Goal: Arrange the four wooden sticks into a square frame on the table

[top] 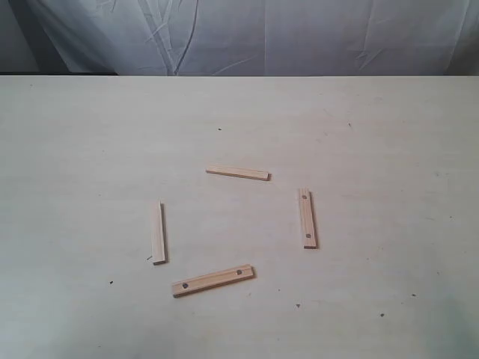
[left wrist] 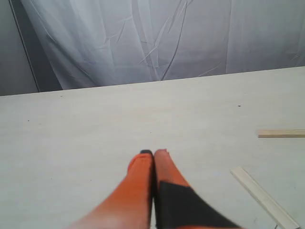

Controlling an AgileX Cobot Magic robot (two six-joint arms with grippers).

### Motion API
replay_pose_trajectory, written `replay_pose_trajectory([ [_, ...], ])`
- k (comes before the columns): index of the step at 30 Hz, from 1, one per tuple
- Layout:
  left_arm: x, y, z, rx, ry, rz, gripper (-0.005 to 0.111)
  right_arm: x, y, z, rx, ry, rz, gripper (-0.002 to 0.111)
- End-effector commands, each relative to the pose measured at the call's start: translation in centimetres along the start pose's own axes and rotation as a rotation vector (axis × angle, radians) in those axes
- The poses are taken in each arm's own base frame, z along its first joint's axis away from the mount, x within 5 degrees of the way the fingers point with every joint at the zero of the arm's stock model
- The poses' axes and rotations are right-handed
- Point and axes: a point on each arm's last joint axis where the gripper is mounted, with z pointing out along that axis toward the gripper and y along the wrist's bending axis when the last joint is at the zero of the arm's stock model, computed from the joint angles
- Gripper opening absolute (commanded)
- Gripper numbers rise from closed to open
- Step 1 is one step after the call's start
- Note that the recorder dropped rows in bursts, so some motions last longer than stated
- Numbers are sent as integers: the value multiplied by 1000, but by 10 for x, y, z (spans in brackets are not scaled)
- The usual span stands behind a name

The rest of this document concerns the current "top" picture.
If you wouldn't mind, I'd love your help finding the wood strip with magnets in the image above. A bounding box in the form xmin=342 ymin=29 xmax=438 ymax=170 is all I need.
xmin=299 ymin=188 xmax=318 ymax=249
xmin=171 ymin=264 xmax=255 ymax=298

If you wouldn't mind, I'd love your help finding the white backdrop cloth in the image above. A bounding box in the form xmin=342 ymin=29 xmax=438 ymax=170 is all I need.
xmin=1 ymin=1 xmax=478 ymax=76

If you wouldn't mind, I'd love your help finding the plain wood strip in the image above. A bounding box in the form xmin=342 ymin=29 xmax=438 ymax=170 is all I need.
xmin=151 ymin=202 xmax=168 ymax=266
xmin=205 ymin=166 xmax=270 ymax=181

